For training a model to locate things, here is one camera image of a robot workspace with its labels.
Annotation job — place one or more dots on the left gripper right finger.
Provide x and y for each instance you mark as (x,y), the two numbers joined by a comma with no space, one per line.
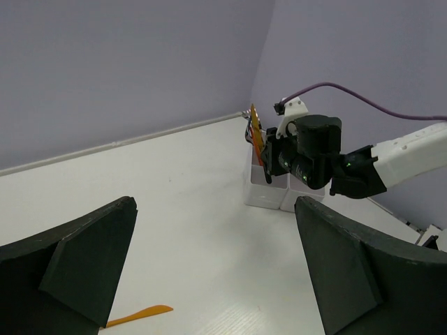
(368,282)

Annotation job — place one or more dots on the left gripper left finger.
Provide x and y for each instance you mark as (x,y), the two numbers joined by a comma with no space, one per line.
(64,280)

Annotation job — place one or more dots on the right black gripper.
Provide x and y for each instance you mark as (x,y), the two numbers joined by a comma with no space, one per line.
(311,143)

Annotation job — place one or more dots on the blue plastic fork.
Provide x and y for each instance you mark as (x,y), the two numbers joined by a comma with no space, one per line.
(247,132)

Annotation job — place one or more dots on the yellow plastic knife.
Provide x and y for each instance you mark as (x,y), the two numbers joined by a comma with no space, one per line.
(145,313)

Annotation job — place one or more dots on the orange chopstick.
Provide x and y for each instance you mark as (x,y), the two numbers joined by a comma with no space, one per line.
(257,151)

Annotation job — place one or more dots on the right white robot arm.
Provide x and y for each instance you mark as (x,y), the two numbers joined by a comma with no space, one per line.
(373,169)

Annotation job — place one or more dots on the white divided utensil container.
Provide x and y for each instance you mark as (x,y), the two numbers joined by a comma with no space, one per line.
(281,194)

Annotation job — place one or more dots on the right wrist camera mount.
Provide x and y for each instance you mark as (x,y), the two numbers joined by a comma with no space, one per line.
(289,111)

